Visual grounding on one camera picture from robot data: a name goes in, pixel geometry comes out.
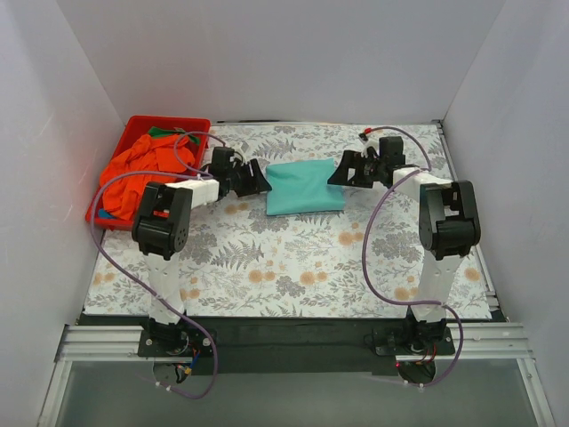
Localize teal t shirt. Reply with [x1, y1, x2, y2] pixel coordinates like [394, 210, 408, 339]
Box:
[266, 158, 345, 216]

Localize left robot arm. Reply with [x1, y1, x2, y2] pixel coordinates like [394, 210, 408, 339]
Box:
[132, 147, 272, 326]

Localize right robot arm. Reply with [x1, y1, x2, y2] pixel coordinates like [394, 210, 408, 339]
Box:
[327, 136, 481, 326]

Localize orange t shirt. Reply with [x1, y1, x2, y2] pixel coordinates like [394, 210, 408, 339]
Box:
[100, 132, 199, 221]

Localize green t shirt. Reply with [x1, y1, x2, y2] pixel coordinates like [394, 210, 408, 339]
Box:
[148, 126, 201, 147]

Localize red plastic bin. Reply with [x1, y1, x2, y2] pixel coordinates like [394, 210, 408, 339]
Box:
[85, 116, 211, 230]

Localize floral tablecloth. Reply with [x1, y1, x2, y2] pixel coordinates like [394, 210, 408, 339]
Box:
[84, 124, 491, 320]

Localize blue t shirt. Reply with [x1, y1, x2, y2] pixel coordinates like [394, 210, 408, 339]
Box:
[98, 209, 116, 220]

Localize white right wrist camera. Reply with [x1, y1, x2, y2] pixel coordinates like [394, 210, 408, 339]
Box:
[358, 127, 380, 157]

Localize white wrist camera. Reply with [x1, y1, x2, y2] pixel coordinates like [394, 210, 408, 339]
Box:
[358, 127, 380, 157]
[233, 145, 248, 163]

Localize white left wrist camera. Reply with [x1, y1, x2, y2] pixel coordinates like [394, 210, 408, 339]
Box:
[233, 145, 248, 163]

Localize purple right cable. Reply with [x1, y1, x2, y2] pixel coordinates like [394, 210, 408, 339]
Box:
[362, 125, 467, 389]

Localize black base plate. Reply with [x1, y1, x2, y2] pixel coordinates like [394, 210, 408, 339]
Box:
[78, 315, 511, 375]

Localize aluminium frame rail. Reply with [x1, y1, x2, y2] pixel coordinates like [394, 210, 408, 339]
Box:
[39, 318, 555, 426]

